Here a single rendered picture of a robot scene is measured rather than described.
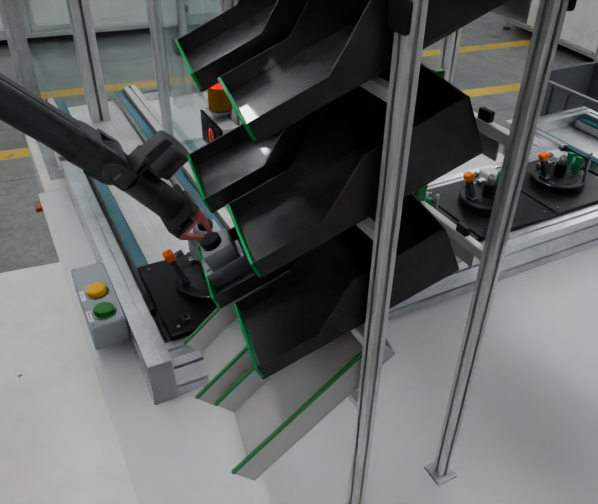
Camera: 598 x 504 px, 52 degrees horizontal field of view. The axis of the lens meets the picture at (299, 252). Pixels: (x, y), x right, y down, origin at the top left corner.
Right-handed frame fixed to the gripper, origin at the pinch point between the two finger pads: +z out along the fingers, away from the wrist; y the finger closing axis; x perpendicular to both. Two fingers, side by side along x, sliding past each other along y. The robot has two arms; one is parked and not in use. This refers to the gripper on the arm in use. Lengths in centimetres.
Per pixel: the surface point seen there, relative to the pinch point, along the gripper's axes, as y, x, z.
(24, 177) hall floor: 263, 92, 65
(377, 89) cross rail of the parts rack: -50, -31, -32
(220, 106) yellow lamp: 16.4, -19.6, -7.1
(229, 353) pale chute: -27.1, 8.9, 1.2
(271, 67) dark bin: -37, -27, -35
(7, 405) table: -5.0, 48.0, -9.2
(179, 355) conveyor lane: -16.8, 18.1, 2.7
